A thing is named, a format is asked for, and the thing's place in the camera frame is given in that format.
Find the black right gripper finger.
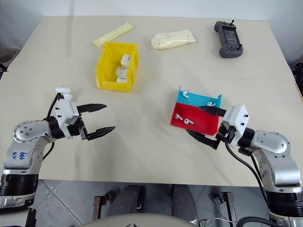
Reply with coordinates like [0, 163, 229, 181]
[198, 105, 227, 117]
[186, 129, 218, 150]

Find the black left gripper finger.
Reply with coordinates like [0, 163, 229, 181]
[85, 126, 116, 142]
[77, 103, 108, 116]

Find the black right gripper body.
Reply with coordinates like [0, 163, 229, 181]
[214, 122, 237, 150]

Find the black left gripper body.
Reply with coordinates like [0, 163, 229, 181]
[66, 116, 87, 141]

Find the yellow plastic bin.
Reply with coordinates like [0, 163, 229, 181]
[95, 41, 139, 92]

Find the red plastic tray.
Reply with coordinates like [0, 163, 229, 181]
[169, 101, 219, 136]

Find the blue plastic tray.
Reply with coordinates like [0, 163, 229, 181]
[176, 85, 223, 111]

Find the grey handheld remote controller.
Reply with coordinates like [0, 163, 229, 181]
[214, 19, 244, 58]

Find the dark rounded shape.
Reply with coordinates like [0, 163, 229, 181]
[111, 184, 145, 217]

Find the long pale yellow packet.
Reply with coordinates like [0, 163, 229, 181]
[92, 22, 134, 48]

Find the cream plastic bag packet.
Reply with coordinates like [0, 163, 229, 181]
[151, 30, 197, 51]

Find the black wheeled stand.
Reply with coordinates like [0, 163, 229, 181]
[293, 61, 303, 98]

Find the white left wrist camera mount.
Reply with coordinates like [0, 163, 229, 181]
[57, 94, 80, 126]

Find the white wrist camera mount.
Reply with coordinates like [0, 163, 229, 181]
[57, 94, 80, 126]
[222, 104, 250, 148]

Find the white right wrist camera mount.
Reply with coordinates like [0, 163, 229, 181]
[222, 104, 250, 148]

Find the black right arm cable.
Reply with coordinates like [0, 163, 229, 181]
[224, 141, 271, 208]

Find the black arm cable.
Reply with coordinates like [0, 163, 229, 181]
[42, 93, 61, 162]
[224, 141, 271, 208]

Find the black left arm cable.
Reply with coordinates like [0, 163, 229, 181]
[42, 93, 61, 162]

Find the rusty metal bracket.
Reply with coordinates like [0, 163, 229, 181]
[209, 191, 238, 223]
[93, 194, 110, 222]

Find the thin white floor cable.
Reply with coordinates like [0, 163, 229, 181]
[198, 217, 235, 227]

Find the thick black floor cable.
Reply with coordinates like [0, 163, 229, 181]
[237, 216, 272, 227]

